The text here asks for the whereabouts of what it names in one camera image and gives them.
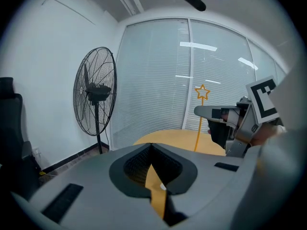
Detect person's right forearm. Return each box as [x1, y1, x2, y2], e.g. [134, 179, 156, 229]
[234, 67, 307, 230]

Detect round wooden table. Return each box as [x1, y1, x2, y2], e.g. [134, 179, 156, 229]
[133, 129, 226, 220]

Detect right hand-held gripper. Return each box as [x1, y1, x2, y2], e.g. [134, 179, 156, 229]
[193, 75, 281, 158]

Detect black standing fan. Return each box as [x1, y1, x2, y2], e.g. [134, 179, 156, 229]
[72, 46, 118, 155]

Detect white window blinds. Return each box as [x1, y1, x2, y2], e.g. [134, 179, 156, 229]
[110, 18, 288, 153]

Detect black high-back office chair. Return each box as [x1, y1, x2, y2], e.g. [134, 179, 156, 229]
[0, 77, 41, 201]

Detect person's right hand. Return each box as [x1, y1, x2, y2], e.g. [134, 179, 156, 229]
[249, 121, 287, 147]

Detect orange star wand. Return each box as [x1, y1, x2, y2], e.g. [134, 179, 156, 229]
[193, 84, 211, 152]

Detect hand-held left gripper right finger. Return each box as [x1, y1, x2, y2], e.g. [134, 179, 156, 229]
[151, 142, 259, 230]

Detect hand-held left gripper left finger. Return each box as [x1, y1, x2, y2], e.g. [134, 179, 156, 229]
[9, 142, 173, 230]

